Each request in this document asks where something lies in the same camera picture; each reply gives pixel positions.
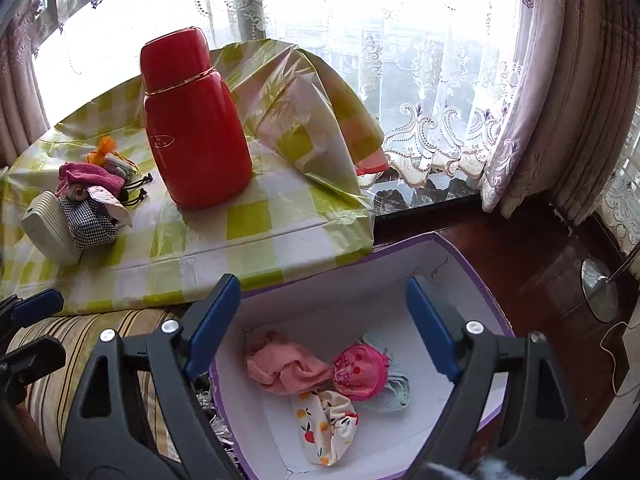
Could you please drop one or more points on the red thermos flask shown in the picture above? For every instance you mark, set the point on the red thermos flask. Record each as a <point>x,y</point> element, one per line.
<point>195,125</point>

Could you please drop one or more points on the beige floral pouch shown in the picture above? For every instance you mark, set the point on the beige floral pouch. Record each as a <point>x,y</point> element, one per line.
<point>112,207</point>

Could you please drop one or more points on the fruit print cloth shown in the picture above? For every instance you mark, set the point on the fruit print cloth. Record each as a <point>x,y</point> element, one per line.
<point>320,425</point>

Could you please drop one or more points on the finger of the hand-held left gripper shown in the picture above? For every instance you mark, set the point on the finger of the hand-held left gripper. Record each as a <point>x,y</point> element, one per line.
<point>30,360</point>
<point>37,306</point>

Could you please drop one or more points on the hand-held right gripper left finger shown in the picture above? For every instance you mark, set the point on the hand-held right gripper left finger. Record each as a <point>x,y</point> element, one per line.
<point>215,327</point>

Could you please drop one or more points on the white lace sheer curtain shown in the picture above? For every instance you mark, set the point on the white lace sheer curtain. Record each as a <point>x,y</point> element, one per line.
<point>440,85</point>

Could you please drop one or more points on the pink cherry print pouch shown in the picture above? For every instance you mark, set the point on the pink cherry print pouch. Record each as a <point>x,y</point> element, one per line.
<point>360,372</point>

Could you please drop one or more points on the green checkered tablecloth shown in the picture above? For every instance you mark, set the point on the green checkered tablecloth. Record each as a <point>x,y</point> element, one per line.
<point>280,220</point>

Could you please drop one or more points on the pale blue folded cloth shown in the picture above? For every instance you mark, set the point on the pale blue folded cloth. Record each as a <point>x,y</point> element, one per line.
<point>120,166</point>

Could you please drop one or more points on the dark marble windowsill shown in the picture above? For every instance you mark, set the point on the dark marble windowsill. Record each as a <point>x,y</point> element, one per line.
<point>425,195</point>

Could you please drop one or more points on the light blue knit cloth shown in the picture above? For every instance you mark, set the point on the light blue knit cloth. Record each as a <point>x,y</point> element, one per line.
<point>395,396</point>

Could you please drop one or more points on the pink fluffy towel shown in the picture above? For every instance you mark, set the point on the pink fluffy towel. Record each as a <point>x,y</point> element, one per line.
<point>87,175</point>

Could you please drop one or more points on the black white gingham pouch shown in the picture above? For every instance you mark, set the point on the black white gingham pouch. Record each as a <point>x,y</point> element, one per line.
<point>91,225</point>

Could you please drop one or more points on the light pink cloth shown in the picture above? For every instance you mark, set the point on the light pink cloth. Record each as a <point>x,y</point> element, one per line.
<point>285,367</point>

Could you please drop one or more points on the mauve embroidered curtain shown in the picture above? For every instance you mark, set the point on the mauve embroidered curtain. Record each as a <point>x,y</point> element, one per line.
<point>575,110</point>
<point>20,100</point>

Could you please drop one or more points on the pink under cloth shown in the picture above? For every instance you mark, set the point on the pink under cloth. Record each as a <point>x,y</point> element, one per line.
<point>372,164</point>

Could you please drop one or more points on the silver floor lamp base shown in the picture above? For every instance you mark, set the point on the silver floor lamp base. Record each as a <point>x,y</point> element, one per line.
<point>597,285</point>

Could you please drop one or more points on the orange tied pouch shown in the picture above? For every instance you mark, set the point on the orange tied pouch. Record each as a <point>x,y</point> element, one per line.
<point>102,149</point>

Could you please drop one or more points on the side window lace curtain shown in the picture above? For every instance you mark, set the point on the side window lace curtain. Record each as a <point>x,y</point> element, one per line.
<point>625,200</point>

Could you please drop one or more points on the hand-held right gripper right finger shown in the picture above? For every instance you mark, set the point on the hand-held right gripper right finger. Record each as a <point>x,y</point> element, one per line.
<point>430,330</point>

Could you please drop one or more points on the white ribbed container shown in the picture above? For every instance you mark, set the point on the white ribbed container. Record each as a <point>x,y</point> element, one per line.
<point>45,232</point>

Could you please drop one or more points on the purple edged white box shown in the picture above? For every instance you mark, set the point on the purple edged white box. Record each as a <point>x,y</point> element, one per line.
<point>350,300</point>

